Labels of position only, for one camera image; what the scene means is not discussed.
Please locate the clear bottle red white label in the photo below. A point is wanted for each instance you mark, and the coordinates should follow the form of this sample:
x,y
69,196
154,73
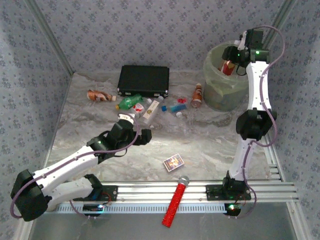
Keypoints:
x,y
138,108

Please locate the green plastic bottle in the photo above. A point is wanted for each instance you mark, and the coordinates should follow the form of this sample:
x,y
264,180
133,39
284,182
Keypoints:
x,y
130,101

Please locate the clear bottle white cap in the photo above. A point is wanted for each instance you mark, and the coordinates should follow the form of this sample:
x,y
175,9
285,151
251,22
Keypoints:
x,y
179,114

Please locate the blue bottle blue cap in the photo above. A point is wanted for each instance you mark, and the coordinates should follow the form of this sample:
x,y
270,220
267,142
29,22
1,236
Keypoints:
x,y
177,108

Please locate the green translucent waste bin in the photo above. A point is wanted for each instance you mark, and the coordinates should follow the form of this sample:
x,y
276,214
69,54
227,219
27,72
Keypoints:
x,y
220,100

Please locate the brown swirl print bottle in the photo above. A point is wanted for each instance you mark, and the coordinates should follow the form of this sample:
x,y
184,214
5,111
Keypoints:
x,y
98,95

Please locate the small red white item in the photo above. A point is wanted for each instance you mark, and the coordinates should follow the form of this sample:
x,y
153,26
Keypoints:
x,y
180,100

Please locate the orange brown label bottle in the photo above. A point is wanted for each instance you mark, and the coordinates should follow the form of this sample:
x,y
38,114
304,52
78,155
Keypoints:
x,y
196,96

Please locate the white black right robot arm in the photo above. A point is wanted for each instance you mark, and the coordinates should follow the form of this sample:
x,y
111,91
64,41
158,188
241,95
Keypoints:
x,y
257,82

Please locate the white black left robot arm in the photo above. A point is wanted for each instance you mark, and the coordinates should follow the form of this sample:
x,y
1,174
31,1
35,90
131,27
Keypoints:
x,y
27,200

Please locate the playing card box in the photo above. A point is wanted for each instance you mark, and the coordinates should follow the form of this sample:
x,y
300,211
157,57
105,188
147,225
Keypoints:
x,y
173,162

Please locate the black hard case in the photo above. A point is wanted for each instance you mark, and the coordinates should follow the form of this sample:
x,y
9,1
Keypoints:
x,y
143,81

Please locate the red glitter microphone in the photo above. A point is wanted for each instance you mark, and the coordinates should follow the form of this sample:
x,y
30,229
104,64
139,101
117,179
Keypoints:
x,y
175,201

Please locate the small black controller board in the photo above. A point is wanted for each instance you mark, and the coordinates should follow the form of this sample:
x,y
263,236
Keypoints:
x,y
92,209
232,209

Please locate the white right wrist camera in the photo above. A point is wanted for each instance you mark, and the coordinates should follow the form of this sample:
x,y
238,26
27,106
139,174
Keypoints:
x,y
242,42

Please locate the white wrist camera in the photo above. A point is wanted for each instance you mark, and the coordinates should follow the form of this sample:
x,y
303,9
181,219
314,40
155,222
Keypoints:
x,y
242,42
124,116

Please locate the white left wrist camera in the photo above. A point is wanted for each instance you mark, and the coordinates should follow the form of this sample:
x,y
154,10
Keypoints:
x,y
124,116

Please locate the aluminium corner post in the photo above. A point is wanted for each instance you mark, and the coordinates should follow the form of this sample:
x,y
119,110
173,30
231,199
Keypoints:
x,y
277,25
53,41

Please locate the aluminium mounting rail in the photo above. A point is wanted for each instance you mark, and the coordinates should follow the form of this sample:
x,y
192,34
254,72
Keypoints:
x,y
155,192

